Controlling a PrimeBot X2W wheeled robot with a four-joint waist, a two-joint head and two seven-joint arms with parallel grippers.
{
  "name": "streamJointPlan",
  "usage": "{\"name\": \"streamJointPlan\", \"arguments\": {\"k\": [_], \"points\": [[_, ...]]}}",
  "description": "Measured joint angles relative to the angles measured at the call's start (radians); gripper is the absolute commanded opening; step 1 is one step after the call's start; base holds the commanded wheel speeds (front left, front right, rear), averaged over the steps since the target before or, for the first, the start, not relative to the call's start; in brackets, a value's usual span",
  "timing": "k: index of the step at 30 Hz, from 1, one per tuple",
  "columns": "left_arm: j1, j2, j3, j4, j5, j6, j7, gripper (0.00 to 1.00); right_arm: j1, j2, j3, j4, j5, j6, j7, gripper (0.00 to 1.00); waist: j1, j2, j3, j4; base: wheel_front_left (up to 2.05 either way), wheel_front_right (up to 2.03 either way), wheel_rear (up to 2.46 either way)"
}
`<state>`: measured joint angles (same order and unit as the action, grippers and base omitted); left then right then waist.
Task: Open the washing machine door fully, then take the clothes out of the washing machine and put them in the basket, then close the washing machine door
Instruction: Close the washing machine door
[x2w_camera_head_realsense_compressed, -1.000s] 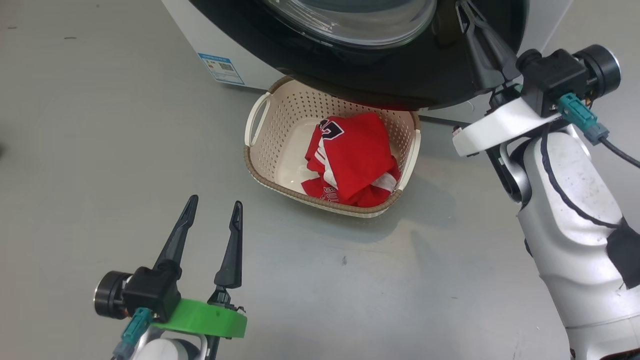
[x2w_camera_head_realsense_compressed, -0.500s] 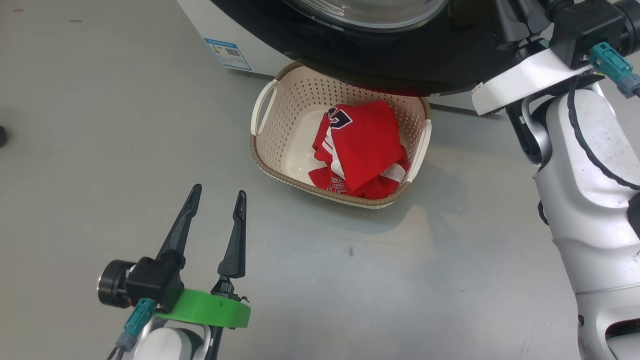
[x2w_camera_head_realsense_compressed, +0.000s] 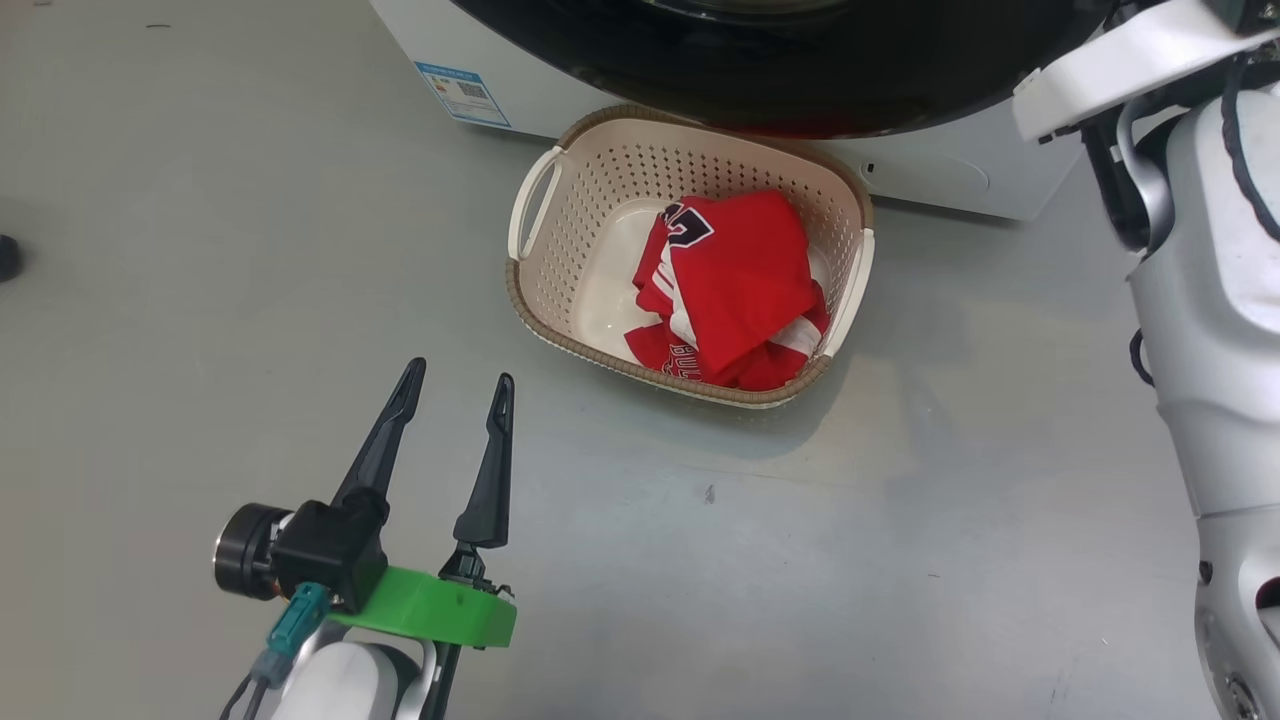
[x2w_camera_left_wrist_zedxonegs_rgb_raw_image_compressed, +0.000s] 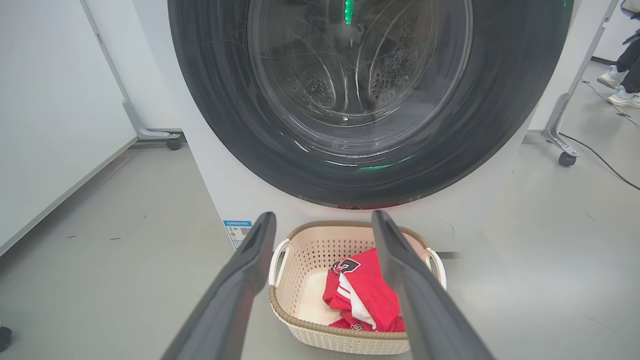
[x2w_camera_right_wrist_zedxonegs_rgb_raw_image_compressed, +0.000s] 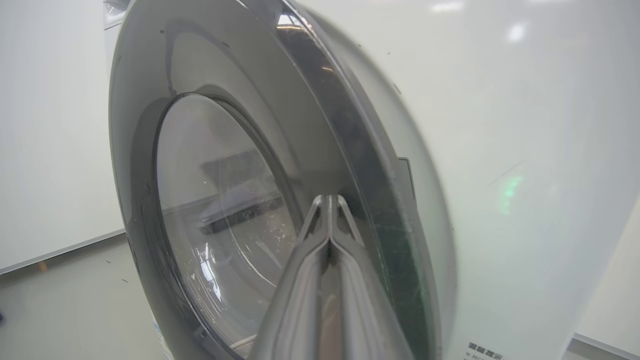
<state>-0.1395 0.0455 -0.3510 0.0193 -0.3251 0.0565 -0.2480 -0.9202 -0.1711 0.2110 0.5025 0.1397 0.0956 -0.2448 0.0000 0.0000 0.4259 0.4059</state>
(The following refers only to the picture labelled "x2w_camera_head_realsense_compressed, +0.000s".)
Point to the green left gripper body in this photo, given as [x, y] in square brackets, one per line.
[430, 610]

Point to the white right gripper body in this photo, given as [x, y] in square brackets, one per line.
[1120, 65]

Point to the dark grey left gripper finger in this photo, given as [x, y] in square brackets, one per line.
[490, 490]
[380, 460]

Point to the round glass washing machine door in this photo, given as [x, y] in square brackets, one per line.
[800, 80]

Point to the red and white jersey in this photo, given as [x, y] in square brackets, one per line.
[740, 280]

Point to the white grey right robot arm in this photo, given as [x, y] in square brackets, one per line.
[1220, 320]

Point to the black cylindrical left gripper motor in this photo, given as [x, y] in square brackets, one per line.
[240, 550]

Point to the white front-load washing machine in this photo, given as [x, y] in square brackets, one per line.
[940, 170]

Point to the cream perforated laundry basket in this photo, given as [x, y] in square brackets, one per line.
[600, 180]

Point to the blue white energy label sticker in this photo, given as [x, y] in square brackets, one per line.
[462, 95]

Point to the black round floor caster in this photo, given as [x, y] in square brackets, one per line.
[8, 258]

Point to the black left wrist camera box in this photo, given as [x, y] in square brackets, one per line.
[325, 550]

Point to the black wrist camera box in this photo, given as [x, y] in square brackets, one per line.
[325, 550]
[1250, 15]

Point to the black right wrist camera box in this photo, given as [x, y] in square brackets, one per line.
[1250, 15]

